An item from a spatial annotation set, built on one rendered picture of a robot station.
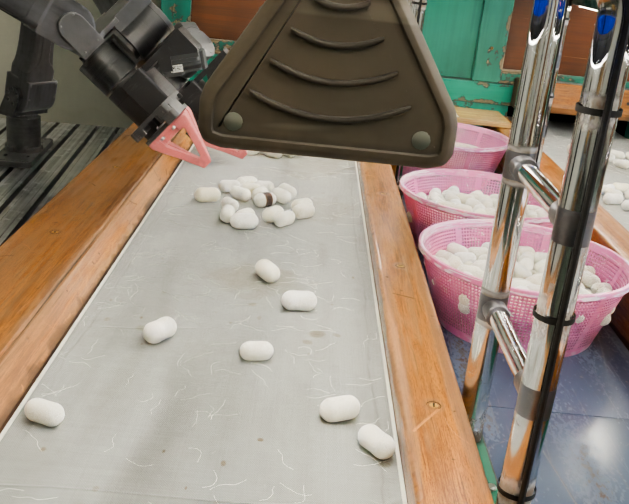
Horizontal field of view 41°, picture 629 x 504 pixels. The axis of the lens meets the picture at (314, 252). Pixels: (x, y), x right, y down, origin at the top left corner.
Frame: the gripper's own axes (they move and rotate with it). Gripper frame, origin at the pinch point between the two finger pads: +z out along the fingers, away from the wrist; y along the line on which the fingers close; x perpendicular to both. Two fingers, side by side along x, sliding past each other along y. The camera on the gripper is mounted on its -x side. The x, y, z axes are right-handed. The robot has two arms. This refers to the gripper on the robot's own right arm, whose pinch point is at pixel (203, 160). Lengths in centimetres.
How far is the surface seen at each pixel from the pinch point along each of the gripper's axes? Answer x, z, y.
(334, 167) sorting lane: -6.7, 19.5, 33.0
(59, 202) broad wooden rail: 14.8, -9.6, -9.0
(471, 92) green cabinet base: -33, 40, 90
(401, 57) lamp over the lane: -30, -5, -85
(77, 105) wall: 63, -29, 167
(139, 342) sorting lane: 5.9, 4.7, -40.4
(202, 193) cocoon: 4.8, 3.6, 4.1
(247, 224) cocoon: 0.5, 9.5, -5.9
